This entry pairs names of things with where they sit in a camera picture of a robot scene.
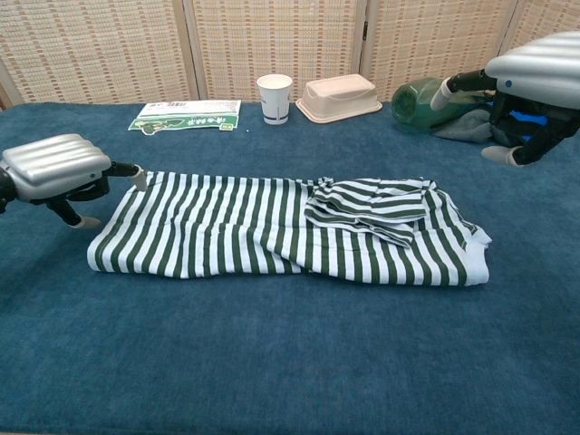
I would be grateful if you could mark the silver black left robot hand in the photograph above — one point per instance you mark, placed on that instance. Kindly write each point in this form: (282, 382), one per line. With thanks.
(50, 165)

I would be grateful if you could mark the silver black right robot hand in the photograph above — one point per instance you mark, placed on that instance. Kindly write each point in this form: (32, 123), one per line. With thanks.
(539, 68)

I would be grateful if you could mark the green white striped T-shirt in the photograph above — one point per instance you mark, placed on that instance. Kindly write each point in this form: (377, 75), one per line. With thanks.
(204, 226)

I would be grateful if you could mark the woven folding screen panel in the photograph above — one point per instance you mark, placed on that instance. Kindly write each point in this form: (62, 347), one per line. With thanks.
(435, 41)
(272, 41)
(90, 50)
(544, 22)

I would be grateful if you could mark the blue grey cloth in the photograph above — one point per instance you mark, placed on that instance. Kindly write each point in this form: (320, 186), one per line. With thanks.
(466, 129)

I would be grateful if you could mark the green plastic bottle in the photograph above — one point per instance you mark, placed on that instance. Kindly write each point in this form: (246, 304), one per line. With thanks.
(417, 109)

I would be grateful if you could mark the green white flat paper package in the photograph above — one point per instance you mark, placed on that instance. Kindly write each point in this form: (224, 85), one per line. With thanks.
(190, 109)

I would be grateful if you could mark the beige food container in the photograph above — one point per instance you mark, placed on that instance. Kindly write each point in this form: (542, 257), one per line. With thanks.
(340, 97)

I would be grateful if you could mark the white paper cup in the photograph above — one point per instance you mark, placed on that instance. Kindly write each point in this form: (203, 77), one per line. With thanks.
(275, 104)

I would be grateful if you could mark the blue carpet table mat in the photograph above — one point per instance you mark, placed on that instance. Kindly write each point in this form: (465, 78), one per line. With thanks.
(226, 353)

